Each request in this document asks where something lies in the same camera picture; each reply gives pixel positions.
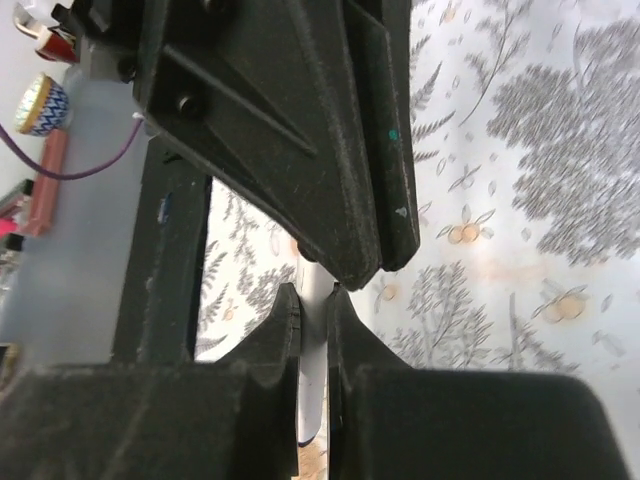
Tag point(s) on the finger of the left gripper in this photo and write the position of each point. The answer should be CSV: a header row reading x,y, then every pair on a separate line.
x,y
378,38
262,96

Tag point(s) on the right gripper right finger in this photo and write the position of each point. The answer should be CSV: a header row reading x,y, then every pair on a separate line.
x,y
388,420

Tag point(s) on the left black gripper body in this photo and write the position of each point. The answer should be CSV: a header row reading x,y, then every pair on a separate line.
x,y
106,36

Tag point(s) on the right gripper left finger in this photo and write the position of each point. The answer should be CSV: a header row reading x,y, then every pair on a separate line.
x,y
231,419

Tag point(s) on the black capped marker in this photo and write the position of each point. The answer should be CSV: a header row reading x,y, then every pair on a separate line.
x,y
314,285

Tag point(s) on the patterned bowl at left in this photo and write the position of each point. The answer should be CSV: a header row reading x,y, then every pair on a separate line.
x,y
43,108

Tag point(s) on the floral tablecloth mat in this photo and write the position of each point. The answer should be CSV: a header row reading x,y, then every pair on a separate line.
x,y
525,127

